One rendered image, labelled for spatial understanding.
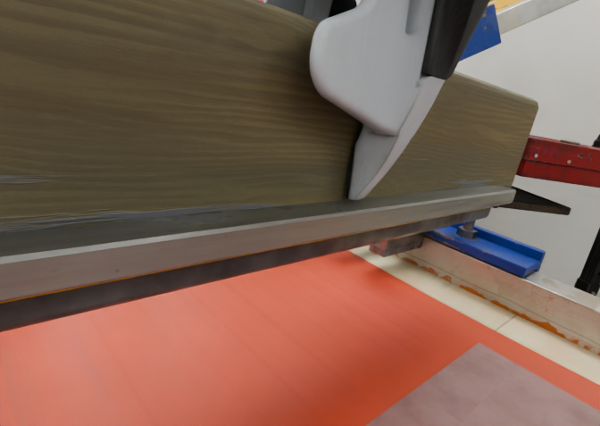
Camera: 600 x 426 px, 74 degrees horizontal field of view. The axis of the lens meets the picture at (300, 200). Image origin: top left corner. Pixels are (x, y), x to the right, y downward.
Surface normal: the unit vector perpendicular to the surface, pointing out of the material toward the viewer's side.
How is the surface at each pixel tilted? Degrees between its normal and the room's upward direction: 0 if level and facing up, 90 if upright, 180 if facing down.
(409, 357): 0
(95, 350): 0
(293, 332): 0
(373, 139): 90
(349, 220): 91
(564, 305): 90
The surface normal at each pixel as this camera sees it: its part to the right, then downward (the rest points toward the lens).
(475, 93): 0.67, 0.33
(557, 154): 0.22, 0.31
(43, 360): 0.18, -0.95
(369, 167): -0.73, 0.06
